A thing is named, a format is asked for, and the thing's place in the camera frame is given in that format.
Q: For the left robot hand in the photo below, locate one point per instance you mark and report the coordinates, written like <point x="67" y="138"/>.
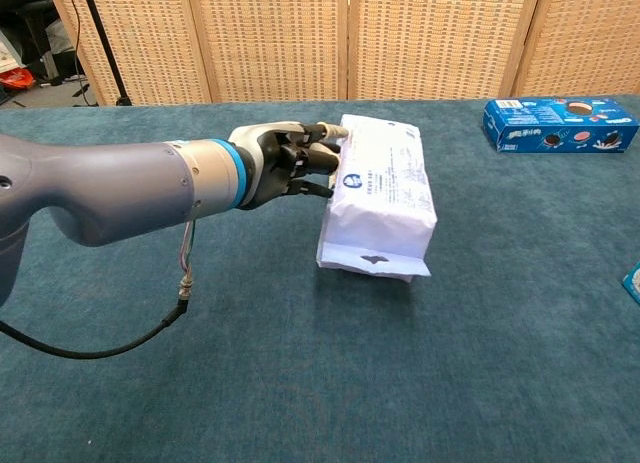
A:
<point x="270" y="158"/>

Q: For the white tissue pack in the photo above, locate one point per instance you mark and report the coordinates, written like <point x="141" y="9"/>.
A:
<point x="385" y="193"/>

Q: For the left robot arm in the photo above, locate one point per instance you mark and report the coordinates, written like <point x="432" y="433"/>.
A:
<point x="100" y="188"/>

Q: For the blue Oreo cookie box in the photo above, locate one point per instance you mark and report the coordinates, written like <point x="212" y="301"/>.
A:
<point x="530" y="123"/>

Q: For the teal chocolate chip cookie box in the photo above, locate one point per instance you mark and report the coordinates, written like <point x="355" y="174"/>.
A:
<point x="634" y="283"/>

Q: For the woven wood folding screen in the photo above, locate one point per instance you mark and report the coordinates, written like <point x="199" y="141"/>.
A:
<point x="275" y="43"/>

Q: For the black tripod stand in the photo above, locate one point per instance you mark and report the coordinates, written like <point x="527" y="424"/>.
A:
<point x="102" y="38"/>

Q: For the orange plastic bag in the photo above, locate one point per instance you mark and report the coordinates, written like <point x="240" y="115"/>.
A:
<point x="17" y="79"/>

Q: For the black office chair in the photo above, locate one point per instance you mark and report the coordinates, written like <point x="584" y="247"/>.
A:
<point x="35" y="23"/>

